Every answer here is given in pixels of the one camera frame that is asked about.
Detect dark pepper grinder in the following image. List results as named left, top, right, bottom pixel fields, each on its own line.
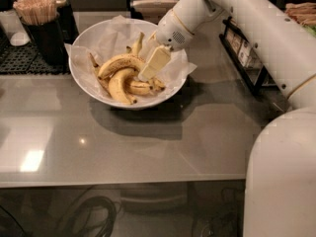
left=56, top=0, right=79, bottom=44

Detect black wire condiment rack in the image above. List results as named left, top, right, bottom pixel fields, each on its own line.
left=219, top=16, right=277, bottom=96

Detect white ceramic bowl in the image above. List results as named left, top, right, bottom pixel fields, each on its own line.
left=68, top=18, right=190, bottom=111

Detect upright back yellow banana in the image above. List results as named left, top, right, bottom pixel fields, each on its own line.
left=126, top=32, right=144, bottom=55

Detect bundle of wooden stirrers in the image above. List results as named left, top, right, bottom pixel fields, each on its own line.
left=13, top=0, right=57, bottom=26

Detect left hidden yellow banana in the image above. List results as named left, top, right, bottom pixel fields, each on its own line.
left=88, top=53, right=110, bottom=93

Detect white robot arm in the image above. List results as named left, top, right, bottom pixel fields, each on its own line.
left=140, top=0, right=316, bottom=237

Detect black rubber mat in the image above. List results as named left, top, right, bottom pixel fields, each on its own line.
left=0, top=37, right=70, bottom=75

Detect black cables under table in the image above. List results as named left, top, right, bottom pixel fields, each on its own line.
left=0, top=181, right=246, bottom=237

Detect front curved yellow banana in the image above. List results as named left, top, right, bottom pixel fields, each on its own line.
left=109, top=68, right=136, bottom=105

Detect black stirrer cup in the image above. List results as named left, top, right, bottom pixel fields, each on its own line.
left=24, top=18, right=67, bottom=65

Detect small lower yellow banana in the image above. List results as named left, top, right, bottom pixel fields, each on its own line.
left=125, top=80, right=153, bottom=96

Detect white lidded container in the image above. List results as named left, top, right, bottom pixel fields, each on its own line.
left=0, top=0, right=30, bottom=46

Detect white paper bowl liner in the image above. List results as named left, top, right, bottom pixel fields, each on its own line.
left=64, top=15, right=198, bottom=101

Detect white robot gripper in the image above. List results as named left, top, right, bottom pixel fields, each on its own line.
left=138, top=0, right=221, bottom=82

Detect spotted yellow banana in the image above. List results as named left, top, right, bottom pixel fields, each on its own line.
left=98, top=53, right=145, bottom=79

